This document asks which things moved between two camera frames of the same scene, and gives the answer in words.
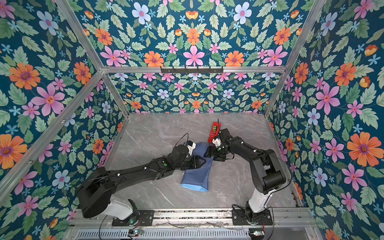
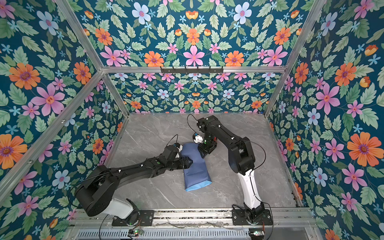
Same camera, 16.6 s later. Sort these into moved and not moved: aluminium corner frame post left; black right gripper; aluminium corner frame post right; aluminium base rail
Moved: black right gripper
Not moved: aluminium corner frame post right; aluminium corner frame post left; aluminium base rail
